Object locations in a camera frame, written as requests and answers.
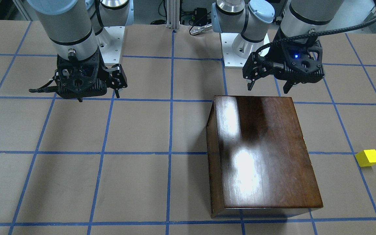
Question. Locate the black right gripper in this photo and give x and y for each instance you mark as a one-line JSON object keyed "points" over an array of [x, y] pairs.
{"points": [[118, 75]]}

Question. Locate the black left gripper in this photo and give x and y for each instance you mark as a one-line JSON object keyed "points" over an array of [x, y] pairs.
{"points": [[276, 55]]}

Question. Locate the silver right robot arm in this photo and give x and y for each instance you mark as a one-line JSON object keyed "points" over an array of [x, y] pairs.
{"points": [[77, 29]]}

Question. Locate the dark wooden drawer cabinet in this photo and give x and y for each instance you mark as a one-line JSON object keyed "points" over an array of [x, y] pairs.
{"points": [[258, 159]]}

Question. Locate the yellow block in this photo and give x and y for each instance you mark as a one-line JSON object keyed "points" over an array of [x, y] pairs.
{"points": [[366, 158]]}

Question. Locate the silver cylindrical connector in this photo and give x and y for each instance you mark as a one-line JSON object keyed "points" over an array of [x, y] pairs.
{"points": [[201, 30]]}

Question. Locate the black power adapter box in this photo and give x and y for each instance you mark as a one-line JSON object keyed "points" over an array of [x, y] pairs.
{"points": [[199, 14]]}

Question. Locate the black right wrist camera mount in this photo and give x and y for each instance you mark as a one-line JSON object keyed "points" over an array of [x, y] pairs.
{"points": [[74, 79]]}

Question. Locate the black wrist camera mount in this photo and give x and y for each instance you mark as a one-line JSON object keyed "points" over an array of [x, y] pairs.
{"points": [[74, 79], [302, 63]]}

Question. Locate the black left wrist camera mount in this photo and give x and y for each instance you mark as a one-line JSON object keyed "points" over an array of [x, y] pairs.
{"points": [[302, 63]]}

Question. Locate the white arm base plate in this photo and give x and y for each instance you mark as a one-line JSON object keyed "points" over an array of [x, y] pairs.
{"points": [[111, 44], [236, 49]]}

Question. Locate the aluminium frame post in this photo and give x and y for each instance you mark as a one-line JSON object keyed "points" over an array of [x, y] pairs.
{"points": [[173, 14]]}

